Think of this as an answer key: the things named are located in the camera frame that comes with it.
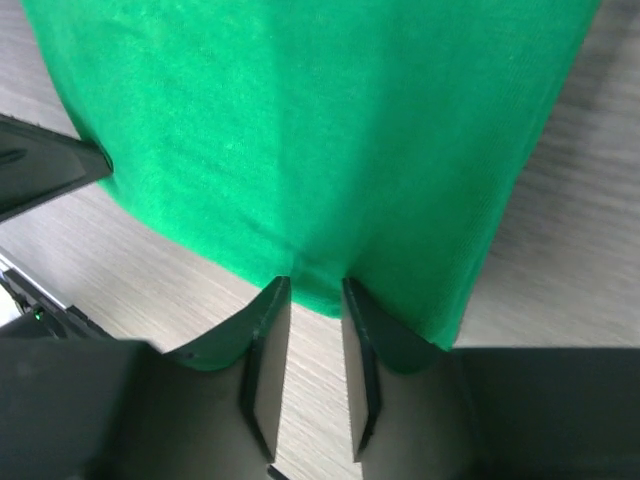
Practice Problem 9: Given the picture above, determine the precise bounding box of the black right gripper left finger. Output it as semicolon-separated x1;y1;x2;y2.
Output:
1;276;291;479

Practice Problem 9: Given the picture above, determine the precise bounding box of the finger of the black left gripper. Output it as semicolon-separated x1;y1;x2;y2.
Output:
0;115;113;221

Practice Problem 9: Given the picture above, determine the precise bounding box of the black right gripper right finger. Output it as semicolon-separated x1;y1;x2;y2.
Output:
341;279;639;479

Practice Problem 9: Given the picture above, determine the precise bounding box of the green t shirt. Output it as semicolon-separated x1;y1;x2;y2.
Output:
23;1;599;349

